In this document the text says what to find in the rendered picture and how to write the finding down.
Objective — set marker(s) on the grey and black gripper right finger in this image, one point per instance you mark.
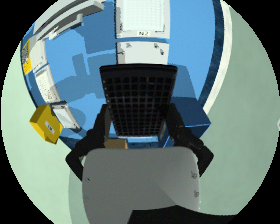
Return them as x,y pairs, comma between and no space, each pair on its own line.
183,137

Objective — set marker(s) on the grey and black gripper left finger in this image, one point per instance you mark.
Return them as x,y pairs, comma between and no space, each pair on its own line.
93,138

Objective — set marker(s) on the blue flat mat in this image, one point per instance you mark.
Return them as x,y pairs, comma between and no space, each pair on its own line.
76,54

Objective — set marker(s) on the yellow waste bin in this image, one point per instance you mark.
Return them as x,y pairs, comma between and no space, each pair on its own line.
45,119

